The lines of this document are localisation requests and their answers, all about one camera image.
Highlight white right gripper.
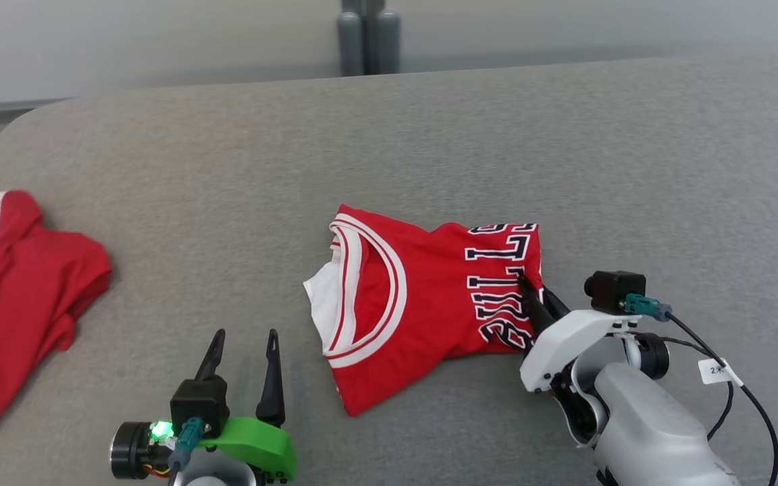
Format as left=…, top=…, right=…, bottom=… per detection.
left=517, top=273, right=636, bottom=394

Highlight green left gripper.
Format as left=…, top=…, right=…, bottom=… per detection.
left=194, top=329, right=297, bottom=481

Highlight red white basketball jersey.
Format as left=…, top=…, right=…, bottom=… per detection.
left=303, top=205, right=544, bottom=417

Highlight red shorts with white stripe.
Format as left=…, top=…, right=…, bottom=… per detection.
left=0, top=190, right=113, bottom=450

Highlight grey left camera cable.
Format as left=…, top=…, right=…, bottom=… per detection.
left=166, top=417, right=207, bottom=486

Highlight white cable label tag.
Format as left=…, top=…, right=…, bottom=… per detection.
left=698, top=358, right=744, bottom=387

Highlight grey upright post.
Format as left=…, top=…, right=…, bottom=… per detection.
left=364, top=0, right=401, bottom=75
left=337, top=0, right=365, bottom=76

